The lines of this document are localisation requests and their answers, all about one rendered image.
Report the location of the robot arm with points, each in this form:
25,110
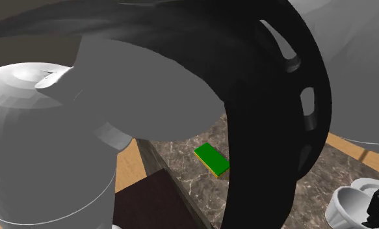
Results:
151,95

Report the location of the dark brown robot stand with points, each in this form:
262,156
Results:
151,203

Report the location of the green and yellow sponge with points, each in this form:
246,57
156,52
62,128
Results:
212,158

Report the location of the white round dish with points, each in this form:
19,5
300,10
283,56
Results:
365,183

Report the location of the white bowl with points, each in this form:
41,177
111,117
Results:
347,206

